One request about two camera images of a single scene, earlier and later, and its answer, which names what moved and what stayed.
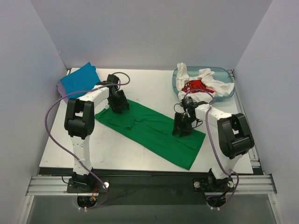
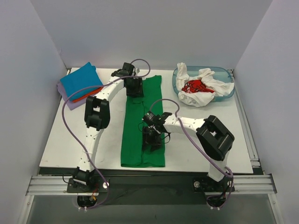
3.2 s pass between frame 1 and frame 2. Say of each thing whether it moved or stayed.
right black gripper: moved
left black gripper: moved
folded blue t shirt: stayed
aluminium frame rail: stayed
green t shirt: moved
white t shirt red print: stayed
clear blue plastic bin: stayed
